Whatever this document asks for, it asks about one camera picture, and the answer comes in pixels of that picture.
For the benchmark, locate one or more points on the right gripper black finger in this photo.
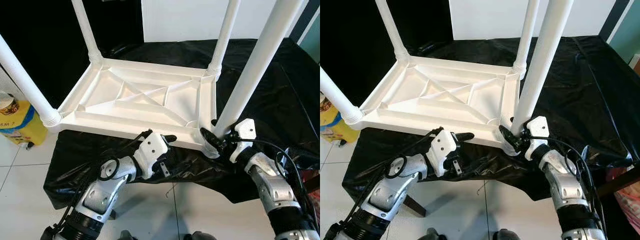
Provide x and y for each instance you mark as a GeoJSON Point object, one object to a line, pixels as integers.
{"type": "Point", "coordinates": [508, 136]}
{"type": "Point", "coordinates": [211, 138]}

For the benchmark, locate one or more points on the white plastic table leg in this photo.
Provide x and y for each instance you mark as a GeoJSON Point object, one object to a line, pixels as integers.
{"type": "Point", "coordinates": [22, 75]}
{"type": "Point", "coordinates": [527, 30]}
{"type": "Point", "coordinates": [260, 60]}
{"type": "Point", "coordinates": [390, 30]}
{"type": "Point", "coordinates": [85, 30]}
{"type": "Point", "coordinates": [545, 60]}
{"type": "Point", "coordinates": [225, 35]}
{"type": "Point", "coordinates": [337, 97]}

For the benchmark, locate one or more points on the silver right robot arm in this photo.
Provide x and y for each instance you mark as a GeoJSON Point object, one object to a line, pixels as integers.
{"type": "Point", "coordinates": [567, 182]}
{"type": "Point", "coordinates": [272, 185]}

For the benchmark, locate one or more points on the brown wooden table leg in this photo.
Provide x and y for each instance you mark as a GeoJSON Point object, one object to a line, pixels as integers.
{"type": "Point", "coordinates": [311, 183]}
{"type": "Point", "coordinates": [620, 182]}
{"type": "Point", "coordinates": [414, 206]}
{"type": "Point", "coordinates": [112, 215]}

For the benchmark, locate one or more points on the black plastic cover sheet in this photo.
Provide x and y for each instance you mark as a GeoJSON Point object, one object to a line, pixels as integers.
{"type": "Point", "coordinates": [600, 90]}
{"type": "Point", "coordinates": [280, 90]}

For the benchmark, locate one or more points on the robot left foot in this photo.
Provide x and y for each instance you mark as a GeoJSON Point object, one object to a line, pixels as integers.
{"type": "Point", "coordinates": [128, 236]}
{"type": "Point", "coordinates": [436, 235]}

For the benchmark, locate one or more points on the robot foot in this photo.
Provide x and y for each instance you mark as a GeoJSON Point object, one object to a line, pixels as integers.
{"type": "Point", "coordinates": [200, 236]}
{"type": "Point", "coordinates": [128, 236]}
{"type": "Point", "coordinates": [507, 236]}
{"type": "Point", "coordinates": [436, 235]}

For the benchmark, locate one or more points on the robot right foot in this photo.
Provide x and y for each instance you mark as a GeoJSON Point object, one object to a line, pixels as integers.
{"type": "Point", "coordinates": [200, 236]}
{"type": "Point", "coordinates": [507, 236]}

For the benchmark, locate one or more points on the printed paper cup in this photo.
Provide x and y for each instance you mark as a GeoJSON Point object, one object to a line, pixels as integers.
{"type": "Point", "coordinates": [325, 104]}
{"type": "Point", "coordinates": [8, 104]}

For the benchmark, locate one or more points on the pink plastic bag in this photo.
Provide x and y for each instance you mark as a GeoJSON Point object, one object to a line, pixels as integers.
{"type": "Point", "coordinates": [629, 207]}
{"type": "Point", "coordinates": [315, 207]}

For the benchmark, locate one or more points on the yellow carton box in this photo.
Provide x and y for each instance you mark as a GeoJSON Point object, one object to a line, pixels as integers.
{"type": "Point", "coordinates": [25, 127]}
{"type": "Point", "coordinates": [340, 125]}

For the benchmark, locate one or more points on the black door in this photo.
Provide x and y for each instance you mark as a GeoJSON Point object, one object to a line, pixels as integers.
{"type": "Point", "coordinates": [40, 25]}
{"type": "Point", "coordinates": [350, 30]}

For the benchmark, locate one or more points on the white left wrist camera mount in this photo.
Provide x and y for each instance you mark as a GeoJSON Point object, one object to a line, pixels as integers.
{"type": "Point", "coordinates": [442, 145]}
{"type": "Point", "coordinates": [152, 147]}

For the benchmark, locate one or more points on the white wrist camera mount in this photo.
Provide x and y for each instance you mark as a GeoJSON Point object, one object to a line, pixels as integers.
{"type": "Point", "coordinates": [537, 127]}
{"type": "Point", "coordinates": [245, 130]}
{"type": "Point", "coordinates": [152, 147]}
{"type": "Point", "coordinates": [442, 145]}

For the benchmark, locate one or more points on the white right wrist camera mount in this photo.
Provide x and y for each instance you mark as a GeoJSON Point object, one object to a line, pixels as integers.
{"type": "Point", "coordinates": [537, 127]}
{"type": "Point", "coordinates": [245, 130]}

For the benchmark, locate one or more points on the dark grey frame post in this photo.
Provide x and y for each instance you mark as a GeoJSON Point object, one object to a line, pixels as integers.
{"type": "Point", "coordinates": [304, 20]}
{"type": "Point", "coordinates": [614, 20]}

